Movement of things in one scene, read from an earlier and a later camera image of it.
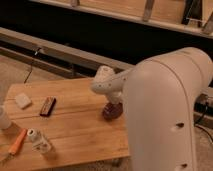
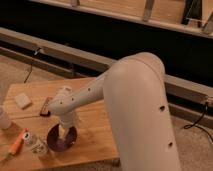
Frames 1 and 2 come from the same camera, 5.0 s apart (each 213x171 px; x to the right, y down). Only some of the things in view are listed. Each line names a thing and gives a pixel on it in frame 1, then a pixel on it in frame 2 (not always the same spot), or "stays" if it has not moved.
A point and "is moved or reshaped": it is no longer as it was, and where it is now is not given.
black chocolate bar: x=48 y=106 stays
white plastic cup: x=5 y=122 stays
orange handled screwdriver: x=15 y=145 stays
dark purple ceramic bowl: x=112 y=111 is moved or reshaped
